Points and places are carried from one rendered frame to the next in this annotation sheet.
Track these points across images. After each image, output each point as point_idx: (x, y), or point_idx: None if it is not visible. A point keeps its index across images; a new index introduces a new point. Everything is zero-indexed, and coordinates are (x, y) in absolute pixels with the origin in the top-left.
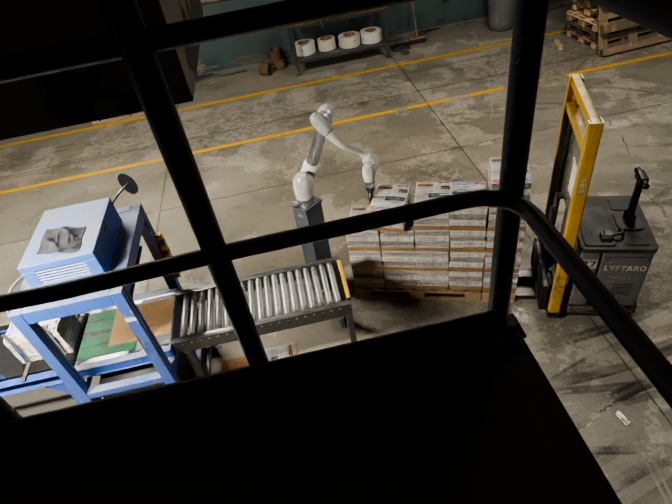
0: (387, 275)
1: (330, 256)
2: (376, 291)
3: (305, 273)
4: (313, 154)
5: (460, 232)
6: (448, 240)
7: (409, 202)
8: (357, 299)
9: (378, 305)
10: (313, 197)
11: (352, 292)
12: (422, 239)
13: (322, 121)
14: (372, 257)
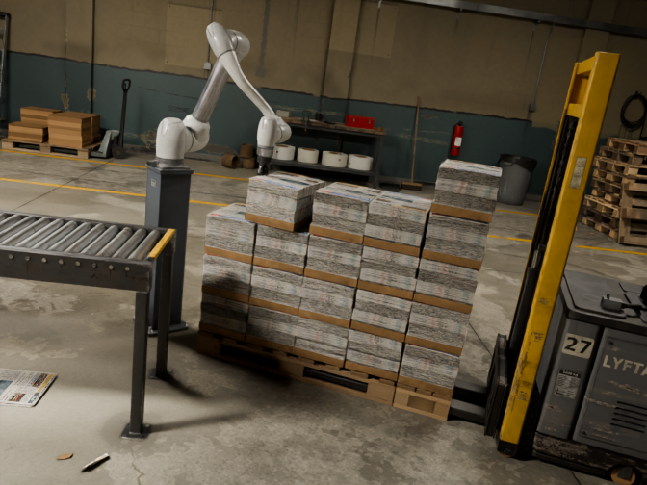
0: (253, 317)
1: (182, 277)
2: (232, 353)
3: (109, 229)
4: (202, 101)
5: (378, 252)
6: (358, 265)
7: None
8: (196, 354)
9: (224, 369)
10: (181, 161)
11: (194, 345)
12: (319, 254)
13: (221, 33)
14: (237, 274)
